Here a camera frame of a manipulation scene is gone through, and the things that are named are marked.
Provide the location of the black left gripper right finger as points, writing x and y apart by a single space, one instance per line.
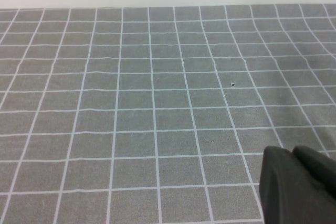
317 166

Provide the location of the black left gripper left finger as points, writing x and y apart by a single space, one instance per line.
288 190

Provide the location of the grey white-grid tablecloth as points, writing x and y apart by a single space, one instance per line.
147 108

